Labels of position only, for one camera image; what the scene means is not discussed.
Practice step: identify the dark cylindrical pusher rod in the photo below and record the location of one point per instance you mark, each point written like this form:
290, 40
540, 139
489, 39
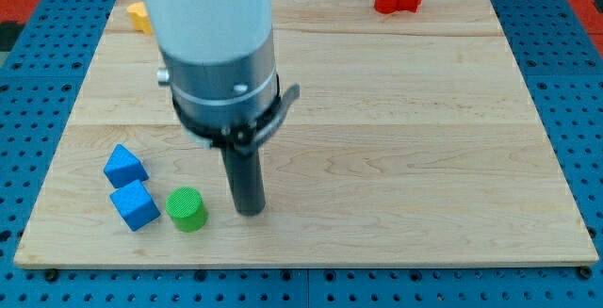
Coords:
245, 180

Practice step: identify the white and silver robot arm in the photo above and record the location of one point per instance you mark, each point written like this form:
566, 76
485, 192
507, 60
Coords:
220, 65

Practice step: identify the blue triangle block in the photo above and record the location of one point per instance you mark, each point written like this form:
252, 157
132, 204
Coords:
123, 168

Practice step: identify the yellow hexagon block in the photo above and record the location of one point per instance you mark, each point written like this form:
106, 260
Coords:
139, 18

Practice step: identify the green cylinder block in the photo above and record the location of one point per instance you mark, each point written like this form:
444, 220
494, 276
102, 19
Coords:
185, 206

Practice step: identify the blue cube block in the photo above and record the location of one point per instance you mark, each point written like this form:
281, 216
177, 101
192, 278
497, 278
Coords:
135, 205

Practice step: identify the wooden board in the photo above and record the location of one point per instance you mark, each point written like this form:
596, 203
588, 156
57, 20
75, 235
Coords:
415, 143

